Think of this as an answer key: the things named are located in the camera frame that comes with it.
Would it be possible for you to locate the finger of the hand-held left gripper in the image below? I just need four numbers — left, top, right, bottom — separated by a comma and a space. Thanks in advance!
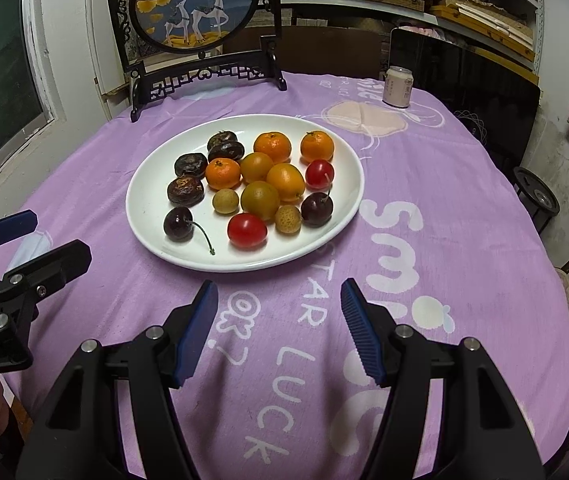
0, 239, 93, 332
0, 210, 39, 267

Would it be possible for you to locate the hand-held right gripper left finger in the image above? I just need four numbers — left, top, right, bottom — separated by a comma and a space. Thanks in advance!
16, 280, 220, 480

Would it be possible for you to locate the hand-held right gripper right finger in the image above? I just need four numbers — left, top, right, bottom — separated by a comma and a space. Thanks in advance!
340, 278, 547, 480

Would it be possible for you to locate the white oval plate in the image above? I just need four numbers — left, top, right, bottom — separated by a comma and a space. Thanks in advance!
125, 115, 365, 273

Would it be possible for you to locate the dark red cherry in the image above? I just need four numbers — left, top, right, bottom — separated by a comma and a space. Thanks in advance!
163, 206, 216, 256
301, 187, 334, 227

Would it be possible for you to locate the red cherry tomato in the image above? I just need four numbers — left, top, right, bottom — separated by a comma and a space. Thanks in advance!
305, 159, 335, 190
227, 213, 268, 249

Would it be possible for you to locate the dark wrinkled plum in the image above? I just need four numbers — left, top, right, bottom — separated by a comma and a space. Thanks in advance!
174, 153, 208, 179
166, 176, 204, 207
207, 130, 238, 151
208, 141, 246, 163

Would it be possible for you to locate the greenish orange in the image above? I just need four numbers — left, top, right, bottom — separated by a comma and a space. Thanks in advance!
240, 180, 280, 222

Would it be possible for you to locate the bright orange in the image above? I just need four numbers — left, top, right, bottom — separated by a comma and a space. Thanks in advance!
266, 162, 306, 201

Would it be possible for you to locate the purple printed blanket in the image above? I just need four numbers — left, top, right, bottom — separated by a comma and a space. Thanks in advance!
0, 70, 569, 480

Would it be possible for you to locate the pink beverage can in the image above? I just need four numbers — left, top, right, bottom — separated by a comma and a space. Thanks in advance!
383, 66, 411, 109

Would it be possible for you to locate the black flat panel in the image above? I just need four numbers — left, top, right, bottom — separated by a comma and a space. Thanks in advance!
389, 27, 542, 156

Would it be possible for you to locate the round deer screen black stand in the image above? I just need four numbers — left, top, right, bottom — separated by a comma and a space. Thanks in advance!
104, 0, 287, 123

